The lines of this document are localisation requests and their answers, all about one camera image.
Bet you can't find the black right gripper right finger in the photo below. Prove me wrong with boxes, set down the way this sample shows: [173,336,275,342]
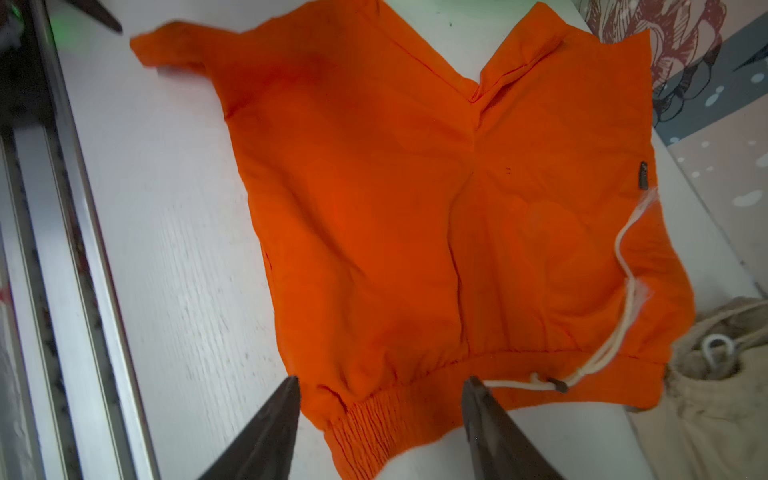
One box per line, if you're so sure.
[461,377,564,480]

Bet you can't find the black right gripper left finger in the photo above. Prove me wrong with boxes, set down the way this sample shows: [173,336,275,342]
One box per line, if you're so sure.
[200,376,300,480]

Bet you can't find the orange shorts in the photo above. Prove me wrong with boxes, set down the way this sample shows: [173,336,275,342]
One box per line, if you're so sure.
[130,1,695,479]

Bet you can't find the beige shorts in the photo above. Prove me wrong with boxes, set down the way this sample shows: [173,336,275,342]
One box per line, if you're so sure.
[628,297,767,479]

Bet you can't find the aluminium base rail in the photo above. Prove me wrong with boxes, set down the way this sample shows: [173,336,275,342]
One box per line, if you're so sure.
[1,1,159,479]

